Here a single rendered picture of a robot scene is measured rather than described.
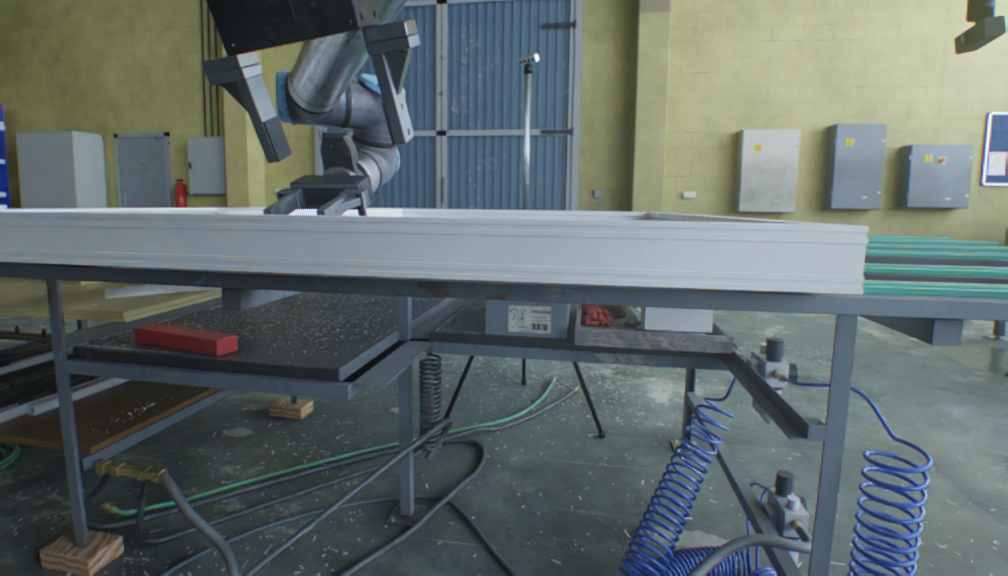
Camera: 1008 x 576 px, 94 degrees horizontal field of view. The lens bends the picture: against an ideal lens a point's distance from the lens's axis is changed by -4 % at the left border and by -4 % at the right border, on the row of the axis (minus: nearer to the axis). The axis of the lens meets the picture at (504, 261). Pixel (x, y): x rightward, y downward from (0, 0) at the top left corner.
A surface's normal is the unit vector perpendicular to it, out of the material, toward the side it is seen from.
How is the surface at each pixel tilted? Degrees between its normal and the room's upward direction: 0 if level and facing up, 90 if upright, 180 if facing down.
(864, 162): 90
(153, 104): 90
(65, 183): 90
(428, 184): 90
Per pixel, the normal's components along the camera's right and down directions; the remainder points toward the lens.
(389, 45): -0.12, 0.50
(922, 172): -0.16, 0.11
